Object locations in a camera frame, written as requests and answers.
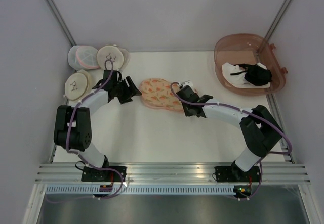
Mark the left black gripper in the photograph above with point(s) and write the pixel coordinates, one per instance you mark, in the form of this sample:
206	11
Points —
132	89

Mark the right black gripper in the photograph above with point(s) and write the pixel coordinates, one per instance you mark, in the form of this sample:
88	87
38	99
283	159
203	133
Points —
187	113

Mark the orange floral mesh laundry bag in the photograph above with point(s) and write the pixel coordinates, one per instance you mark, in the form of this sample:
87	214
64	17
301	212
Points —
156	94

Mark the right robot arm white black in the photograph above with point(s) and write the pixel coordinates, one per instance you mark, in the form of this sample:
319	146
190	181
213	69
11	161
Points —
258	127

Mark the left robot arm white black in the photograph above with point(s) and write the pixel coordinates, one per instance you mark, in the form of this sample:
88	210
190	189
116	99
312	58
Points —
73	130

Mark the beige round laundry bag upper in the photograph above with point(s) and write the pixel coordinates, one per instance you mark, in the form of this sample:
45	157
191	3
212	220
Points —
113	57

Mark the beige round laundry bag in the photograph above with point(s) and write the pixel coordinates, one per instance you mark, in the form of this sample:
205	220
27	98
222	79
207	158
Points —
78	85
113	57

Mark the beige round laundry bag lower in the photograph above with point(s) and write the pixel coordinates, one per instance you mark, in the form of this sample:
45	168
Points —
78	85

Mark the white pink mesh laundry bag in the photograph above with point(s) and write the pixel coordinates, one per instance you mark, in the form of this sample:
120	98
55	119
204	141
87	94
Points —
83	57

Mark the black bra in basket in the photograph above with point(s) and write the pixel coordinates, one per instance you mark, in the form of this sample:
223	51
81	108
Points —
254	74

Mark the white garment in basket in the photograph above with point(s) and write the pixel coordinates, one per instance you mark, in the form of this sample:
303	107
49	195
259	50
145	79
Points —
235	76

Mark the pink translucent plastic basket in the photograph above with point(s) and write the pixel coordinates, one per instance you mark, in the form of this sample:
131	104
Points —
245	48

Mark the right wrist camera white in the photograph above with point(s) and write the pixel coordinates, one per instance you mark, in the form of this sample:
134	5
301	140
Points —
186	83

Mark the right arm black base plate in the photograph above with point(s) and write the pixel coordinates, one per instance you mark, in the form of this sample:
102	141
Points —
226	174

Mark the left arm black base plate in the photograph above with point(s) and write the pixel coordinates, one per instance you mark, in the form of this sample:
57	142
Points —
93	175

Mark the left aluminium corner post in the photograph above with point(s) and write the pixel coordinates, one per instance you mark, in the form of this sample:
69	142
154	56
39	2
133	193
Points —
60	20

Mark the aluminium corner post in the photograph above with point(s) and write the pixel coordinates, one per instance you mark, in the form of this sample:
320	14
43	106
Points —
277	19
60	20

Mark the aluminium front rail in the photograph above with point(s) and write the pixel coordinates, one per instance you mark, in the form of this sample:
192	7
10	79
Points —
274	173

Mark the white slotted cable duct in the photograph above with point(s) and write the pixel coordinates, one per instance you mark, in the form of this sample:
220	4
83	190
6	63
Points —
144	189

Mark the right aluminium corner post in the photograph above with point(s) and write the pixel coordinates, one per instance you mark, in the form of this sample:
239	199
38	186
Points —
277	19

